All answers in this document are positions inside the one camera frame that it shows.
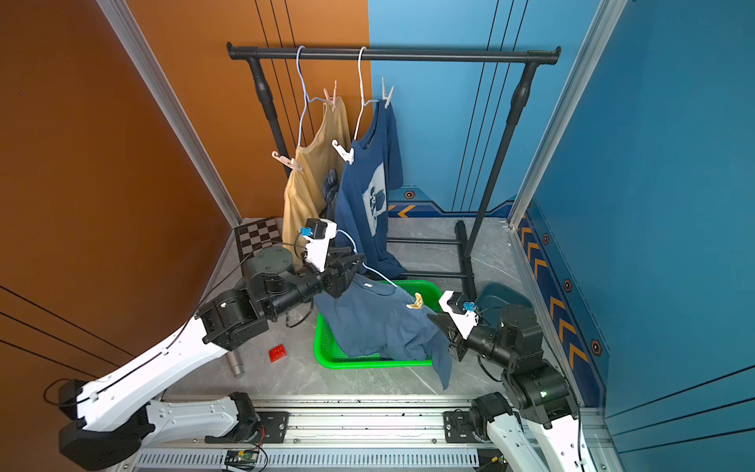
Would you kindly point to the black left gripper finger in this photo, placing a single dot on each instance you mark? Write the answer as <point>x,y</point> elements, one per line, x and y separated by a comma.
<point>345,256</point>
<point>344,275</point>

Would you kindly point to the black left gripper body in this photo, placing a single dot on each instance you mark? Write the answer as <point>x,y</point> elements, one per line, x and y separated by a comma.
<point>331,279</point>

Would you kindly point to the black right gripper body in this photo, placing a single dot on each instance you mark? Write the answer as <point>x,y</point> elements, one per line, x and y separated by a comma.
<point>461,346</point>

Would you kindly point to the yellow clothespin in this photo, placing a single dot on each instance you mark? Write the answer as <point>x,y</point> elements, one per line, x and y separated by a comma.
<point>418,303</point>

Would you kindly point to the slate blue t-shirt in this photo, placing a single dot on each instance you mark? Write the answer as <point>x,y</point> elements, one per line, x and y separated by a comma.
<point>372,317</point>

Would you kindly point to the light blue wire hanger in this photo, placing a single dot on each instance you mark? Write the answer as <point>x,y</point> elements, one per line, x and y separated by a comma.
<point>365,265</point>

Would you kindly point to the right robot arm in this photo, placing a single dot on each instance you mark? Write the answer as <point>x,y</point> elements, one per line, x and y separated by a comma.
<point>536,423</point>

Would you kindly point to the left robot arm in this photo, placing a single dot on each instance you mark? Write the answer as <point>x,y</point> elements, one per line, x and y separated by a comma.
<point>113,417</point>

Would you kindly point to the teal plastic bin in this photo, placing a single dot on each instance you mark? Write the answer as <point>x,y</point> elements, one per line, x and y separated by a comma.
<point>495,296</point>

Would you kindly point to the green plastic basket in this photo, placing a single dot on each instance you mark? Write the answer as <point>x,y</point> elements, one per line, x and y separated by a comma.
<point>329,354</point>

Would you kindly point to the tan yellow t-shirt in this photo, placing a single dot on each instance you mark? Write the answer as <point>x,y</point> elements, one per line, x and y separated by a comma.
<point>311,191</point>

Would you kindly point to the red toy block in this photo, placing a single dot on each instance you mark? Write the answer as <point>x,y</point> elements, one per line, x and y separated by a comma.
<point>277,353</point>

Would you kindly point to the navy printed t-shirt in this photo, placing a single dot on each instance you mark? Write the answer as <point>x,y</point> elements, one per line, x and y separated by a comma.
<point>362,202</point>

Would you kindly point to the checkered chess board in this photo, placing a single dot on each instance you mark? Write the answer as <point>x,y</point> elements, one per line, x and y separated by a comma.
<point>254,236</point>

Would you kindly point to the white clothespin front navy shirt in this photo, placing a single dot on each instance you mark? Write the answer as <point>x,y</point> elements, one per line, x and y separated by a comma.
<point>347,156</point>

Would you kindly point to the white clothespin navy shirt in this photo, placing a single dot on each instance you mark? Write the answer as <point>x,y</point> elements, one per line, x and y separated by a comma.
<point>347,156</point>
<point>386,94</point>

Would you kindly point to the pink clothespin front tan shirt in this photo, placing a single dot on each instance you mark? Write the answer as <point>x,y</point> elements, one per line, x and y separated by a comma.
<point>292,164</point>

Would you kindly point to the pink clothespin tan shirt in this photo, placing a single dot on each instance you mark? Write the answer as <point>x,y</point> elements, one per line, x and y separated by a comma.
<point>331,97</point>
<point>292,164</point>

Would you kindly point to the silver metal cylinder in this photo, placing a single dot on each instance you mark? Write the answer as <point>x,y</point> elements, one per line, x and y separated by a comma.
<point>235,363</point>

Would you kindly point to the pink clothespin rear tan shirt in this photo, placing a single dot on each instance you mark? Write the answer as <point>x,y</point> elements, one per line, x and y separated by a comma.
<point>331,97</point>

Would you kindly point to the white clothespin rear navy shirt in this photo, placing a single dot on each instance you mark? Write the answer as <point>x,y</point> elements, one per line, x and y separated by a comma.
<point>386,94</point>

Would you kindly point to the green circuit board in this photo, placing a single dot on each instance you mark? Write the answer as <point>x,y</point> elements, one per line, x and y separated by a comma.
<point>242,460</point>

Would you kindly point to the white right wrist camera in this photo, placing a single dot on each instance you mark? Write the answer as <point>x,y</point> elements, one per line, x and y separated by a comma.
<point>461,310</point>

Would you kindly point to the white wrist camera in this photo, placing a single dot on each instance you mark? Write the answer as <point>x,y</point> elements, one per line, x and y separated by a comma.
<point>461,310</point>
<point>318,233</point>

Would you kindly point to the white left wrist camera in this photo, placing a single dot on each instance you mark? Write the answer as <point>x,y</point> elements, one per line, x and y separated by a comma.
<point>318,233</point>

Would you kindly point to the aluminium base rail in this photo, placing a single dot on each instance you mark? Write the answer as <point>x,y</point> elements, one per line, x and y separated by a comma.
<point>361,432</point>

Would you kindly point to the white wire hanger navy shirt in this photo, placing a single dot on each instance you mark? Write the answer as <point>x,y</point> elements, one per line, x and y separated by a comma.
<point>363,101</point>

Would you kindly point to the white wire hanger tan shirt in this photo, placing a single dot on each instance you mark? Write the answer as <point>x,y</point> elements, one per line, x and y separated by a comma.
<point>306,98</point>

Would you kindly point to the aluminium corner post left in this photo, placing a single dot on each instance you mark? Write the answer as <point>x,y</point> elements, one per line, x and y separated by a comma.
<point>125,26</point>

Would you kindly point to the aluminium corner post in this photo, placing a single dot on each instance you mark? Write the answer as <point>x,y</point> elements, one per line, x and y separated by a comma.
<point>596,40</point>
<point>125,26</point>

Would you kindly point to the aluminium corner post right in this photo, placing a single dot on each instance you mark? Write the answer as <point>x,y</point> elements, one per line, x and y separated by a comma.
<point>596,40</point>

